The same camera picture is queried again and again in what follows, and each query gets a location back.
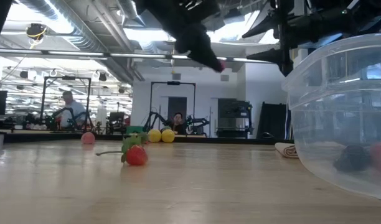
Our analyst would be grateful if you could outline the green box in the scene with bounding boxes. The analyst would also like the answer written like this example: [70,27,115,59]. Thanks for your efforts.
[126,125,145,135]

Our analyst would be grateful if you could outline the white hanging cable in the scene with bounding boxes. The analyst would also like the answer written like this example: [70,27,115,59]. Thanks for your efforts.
[285,104,291,139]

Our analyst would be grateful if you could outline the ceiling strip light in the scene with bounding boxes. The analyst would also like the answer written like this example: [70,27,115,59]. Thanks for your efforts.
[109,53,167,59]
[232,57,274,64]
[48,50,105,57]
[171,55,228,62]

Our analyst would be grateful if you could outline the red strawberry long stem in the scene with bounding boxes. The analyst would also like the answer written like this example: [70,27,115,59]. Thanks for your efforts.
[95,144,149,166]

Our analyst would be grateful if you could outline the person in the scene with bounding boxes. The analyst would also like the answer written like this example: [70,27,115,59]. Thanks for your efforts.
[60,90,87,129]
[170,111,187,135]

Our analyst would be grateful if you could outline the black ceiling device yellow cable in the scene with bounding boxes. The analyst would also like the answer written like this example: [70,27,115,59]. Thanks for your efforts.
[25,22,49,42]

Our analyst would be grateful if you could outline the grey door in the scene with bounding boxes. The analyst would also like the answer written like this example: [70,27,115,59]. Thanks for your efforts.
[167,96,188,125]

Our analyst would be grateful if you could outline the clear plastic tupperware container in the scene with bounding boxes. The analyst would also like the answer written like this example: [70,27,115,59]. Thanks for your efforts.
[281,32,381,200]

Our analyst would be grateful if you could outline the black background gantry frame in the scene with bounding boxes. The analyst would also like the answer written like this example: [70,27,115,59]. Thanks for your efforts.
[149,80,197,135]
[40,76,92,131]

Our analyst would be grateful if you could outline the black panel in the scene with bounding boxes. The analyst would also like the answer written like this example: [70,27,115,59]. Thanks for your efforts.
[257,101,288,139]

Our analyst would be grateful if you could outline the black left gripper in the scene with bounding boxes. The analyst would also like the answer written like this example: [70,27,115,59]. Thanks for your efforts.
[133,0,226,73]

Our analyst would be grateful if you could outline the yellow lemon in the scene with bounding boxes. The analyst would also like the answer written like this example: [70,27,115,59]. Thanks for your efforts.
[148,129,162,143]
[161,129,176,143]

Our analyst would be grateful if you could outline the black equipment rack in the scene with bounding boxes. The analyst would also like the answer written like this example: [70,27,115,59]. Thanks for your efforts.
[217,98,253,139]

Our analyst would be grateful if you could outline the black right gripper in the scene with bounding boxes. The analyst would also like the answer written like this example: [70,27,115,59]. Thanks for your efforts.
[242,0,356,77]

